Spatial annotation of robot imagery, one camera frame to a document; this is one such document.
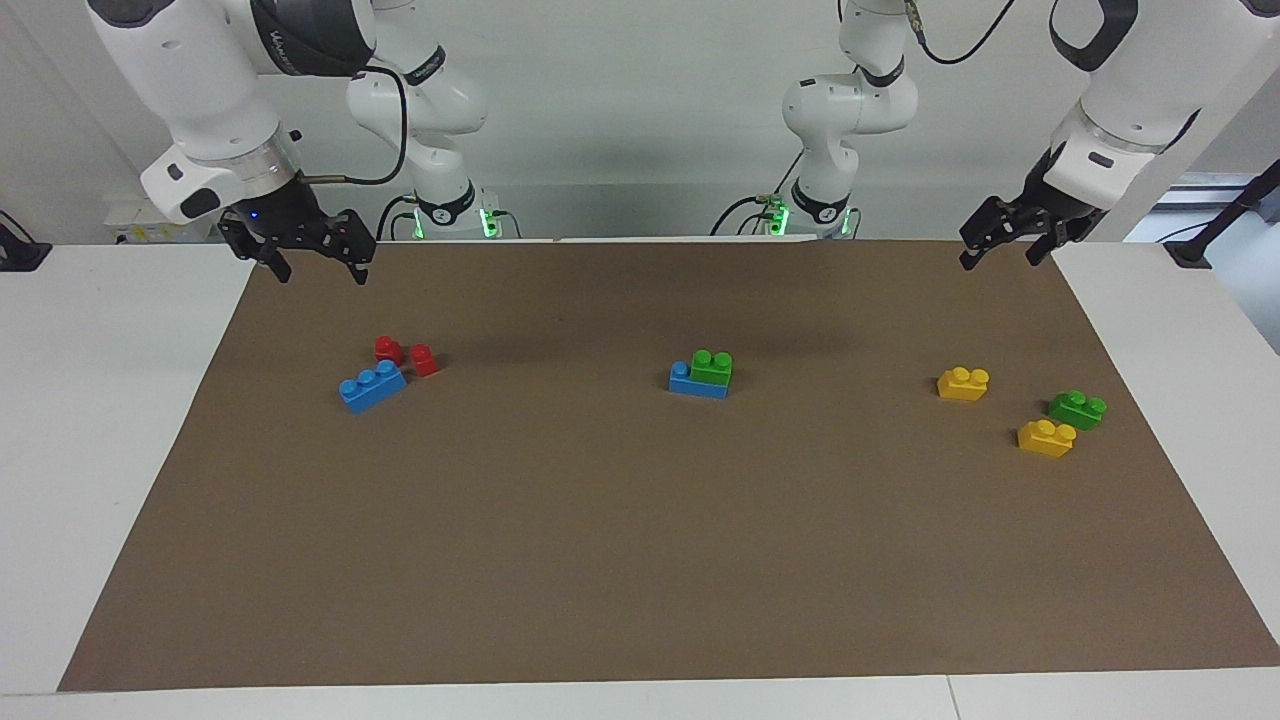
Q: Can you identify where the blue three-stud toy block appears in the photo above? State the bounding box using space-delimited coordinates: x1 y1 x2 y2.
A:
668 361 730 400
338 359 408 414

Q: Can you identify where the yellow two-stud toy block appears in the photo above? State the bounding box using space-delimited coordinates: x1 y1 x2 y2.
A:
1017 419 1078 459
937 367 991 402

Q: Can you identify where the black table clamp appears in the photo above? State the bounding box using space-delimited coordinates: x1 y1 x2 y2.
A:
0 210 53 273

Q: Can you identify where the brown table mat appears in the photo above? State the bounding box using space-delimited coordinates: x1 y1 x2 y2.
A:
57 238 1280 693

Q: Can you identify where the black right base cable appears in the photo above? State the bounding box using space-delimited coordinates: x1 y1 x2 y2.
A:
375 194 421 242

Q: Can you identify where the black base cable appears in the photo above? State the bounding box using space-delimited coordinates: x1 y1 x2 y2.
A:
710 150 803 238
375 194 421 242

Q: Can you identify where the white wall box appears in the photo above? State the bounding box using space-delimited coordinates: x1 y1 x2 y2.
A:
104 194 191 245

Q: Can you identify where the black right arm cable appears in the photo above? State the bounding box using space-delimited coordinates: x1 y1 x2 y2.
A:
298 64 410 187

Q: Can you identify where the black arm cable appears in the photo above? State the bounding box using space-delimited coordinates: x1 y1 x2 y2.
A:
298 64 410 187
905 0 1017 65

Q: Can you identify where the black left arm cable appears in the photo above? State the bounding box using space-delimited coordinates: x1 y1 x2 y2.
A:
905 0 1017 65

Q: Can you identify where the black camera stand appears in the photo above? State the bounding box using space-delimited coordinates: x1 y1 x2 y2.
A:
1165 158 1280 269

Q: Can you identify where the black left base cable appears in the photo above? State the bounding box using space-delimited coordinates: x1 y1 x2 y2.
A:
710 150 803 238

